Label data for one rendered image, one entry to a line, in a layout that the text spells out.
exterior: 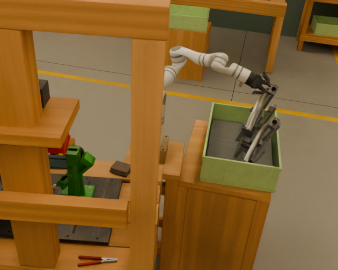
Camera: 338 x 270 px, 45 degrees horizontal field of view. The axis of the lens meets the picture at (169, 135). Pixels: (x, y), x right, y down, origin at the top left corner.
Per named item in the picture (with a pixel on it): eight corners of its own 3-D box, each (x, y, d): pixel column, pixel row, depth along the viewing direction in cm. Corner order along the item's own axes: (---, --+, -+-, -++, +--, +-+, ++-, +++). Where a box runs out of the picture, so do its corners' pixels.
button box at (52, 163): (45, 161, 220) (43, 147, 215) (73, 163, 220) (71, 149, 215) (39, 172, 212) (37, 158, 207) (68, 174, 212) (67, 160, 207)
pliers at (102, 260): (77, 267, 163) (76, 265, 162) (78, 256, 167) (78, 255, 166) (117, 265, 165) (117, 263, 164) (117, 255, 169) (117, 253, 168)
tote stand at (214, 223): (186, 203, 325) (195, 119, 281) (252, 216, 317) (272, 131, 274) (167, 272, 269) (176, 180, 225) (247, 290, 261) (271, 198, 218)
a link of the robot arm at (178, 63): (176, 61, 250) (162, 83, 232) (171, 47, 245) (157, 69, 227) (190, 60, 246) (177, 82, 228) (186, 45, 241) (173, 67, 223)
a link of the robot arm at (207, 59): (226, 51, 216) (206, 48, 226) (219, 65, 215) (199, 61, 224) (232, 58, 221) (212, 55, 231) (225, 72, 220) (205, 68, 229)
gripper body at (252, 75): (244, 81, 216) (260, 89, 216) (251, 67, 217) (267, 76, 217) (241, 84, 223) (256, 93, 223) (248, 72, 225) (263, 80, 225)
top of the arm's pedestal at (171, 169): (132, 141, 250) (132, 136, 248) (184, 148, 248) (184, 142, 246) (120, 174, 223) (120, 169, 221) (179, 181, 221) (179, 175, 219)
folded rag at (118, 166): (133, 169, 213) (133, 165, 212) (126, 178, 207) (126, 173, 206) (116, 164, 216) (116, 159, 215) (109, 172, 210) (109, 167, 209)
